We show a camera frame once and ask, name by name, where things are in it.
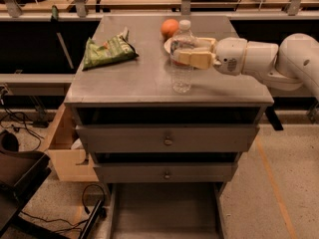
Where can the grey drawer cabinet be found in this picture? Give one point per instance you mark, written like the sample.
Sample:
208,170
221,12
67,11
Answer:
139,93

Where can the upper grey drawer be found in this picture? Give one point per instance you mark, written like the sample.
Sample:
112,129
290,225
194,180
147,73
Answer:
215,138

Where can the lower grey drawer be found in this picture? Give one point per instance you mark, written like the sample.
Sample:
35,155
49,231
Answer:
165,172

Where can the dark brown chair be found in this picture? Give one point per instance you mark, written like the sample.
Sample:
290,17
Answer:
21,174

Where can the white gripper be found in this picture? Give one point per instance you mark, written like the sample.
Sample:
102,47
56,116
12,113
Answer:
229,58

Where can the orange fruit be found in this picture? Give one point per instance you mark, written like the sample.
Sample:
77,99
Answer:
168,28

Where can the green handled tool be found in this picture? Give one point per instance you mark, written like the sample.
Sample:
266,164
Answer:
55,21

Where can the clear plastic water bottle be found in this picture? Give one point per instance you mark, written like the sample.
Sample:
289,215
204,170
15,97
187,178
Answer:
181,69

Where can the light wooden box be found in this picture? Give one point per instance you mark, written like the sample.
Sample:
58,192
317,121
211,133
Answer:
63,145

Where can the white paper bowl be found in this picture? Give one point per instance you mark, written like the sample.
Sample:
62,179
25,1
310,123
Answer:
187,45

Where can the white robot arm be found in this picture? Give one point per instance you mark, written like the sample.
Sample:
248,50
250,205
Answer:
288,66

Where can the green chip bag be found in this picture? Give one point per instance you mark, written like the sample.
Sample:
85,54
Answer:
113,51

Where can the grey drawer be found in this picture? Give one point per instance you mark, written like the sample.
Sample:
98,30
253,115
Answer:
215,138
165,172

